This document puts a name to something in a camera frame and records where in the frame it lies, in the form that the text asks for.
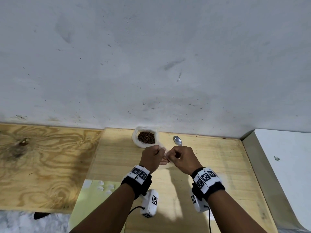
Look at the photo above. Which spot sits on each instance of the yellow-green backing sheet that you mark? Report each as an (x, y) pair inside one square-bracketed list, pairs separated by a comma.
[(82, 211)]

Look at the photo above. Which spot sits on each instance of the black left wristband with markers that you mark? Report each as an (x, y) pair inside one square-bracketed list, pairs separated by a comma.
[(137, 185)]

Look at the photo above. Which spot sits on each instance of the translucent plastic bowl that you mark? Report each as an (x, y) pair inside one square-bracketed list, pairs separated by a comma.
[(136, 143)]

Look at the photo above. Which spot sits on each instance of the black right wristband with markers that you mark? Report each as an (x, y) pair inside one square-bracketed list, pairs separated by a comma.
[(209, 189)]

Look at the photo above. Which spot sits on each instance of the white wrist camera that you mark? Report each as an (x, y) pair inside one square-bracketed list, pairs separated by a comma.
[(198, 203), (150, 203)]

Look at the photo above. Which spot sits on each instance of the black wristband with markers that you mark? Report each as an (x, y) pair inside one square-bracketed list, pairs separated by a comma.
[(137, 185), (209, 189)]

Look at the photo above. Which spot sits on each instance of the flat black object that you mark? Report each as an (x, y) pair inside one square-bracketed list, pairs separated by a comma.
[(42, 215)]

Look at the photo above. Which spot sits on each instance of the white table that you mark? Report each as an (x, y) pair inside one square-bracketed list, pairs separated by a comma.
[(291, 167)]

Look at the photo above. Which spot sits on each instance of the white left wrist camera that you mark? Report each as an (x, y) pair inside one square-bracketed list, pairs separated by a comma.
[(150, 203)]

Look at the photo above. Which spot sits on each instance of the person's left hand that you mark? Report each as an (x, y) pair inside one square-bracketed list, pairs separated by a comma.
[(151, 158)]

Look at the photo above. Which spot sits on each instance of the clear zip plastic bag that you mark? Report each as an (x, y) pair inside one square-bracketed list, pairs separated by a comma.
[(170, 166)]

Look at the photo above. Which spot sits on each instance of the person's left forearm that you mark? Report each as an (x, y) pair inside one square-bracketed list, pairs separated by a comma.
[(104, 211)]

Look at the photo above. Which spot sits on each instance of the group of white sticker labels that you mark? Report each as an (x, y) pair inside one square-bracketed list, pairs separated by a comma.
[(100, 188)]

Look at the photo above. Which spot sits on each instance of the person's right forearm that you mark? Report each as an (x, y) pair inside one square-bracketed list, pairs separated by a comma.
[(233, 215)]

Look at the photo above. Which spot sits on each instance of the brown coffee beans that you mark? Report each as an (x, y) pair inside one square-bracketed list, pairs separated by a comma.
[(146, 137)]

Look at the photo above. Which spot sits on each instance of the person's right hand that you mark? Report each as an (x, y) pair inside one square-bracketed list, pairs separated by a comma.
[(187, 160)]

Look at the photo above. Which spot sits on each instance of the metal spoon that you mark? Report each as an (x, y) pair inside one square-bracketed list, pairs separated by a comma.
[(177, 140)]

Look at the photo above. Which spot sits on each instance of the plywood board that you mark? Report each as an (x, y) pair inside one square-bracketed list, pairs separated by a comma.
[(48, 167)]

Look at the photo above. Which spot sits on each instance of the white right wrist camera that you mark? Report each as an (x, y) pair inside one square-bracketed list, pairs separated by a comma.
[(198, 203)]

